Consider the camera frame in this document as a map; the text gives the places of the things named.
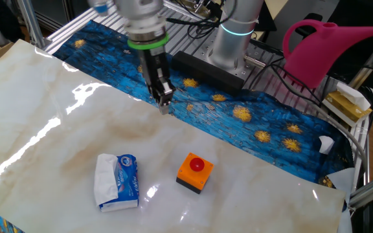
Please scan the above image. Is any yellow tissue box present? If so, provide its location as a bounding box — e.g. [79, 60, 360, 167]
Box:
[321, 90, 373, 128]

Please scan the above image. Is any glossy marble pattern sheet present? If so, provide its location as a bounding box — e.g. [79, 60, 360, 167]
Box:
[0, 39, 346, 233]

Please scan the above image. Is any pink watering can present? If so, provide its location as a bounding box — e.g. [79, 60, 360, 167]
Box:
[282, 18, 373, 89]

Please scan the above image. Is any black cable bundle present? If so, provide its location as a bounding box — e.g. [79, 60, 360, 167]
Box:
[165, 0, 226, 39]

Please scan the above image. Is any orange emergency button box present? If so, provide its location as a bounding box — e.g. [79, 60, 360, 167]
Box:
[175, 152, 215, 195]

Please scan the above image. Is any starry night print cloth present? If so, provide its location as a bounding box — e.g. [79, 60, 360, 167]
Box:
[0, 19, 356, 233]

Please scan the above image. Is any black power cable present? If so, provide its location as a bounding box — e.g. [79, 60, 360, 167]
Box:
[247, 58, 325, 107]

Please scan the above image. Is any protruding white tissue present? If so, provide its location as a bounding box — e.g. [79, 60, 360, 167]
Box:
[336, 82, 372, 112]

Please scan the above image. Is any aluminium frame strut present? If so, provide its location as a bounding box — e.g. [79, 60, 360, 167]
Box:
[14, 0, 47, 49]
[348, 167, 373, 210]
[348, 32, 373, 91]

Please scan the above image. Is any grey flexible hose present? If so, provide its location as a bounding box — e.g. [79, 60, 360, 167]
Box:
[298, 96, 368, 177]

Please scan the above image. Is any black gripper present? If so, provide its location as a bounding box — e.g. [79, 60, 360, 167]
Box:
[138, 47, 176, 116]

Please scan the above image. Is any blue tissue pack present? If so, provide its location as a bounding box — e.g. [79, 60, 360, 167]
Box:
[94, 153, 141, 214]

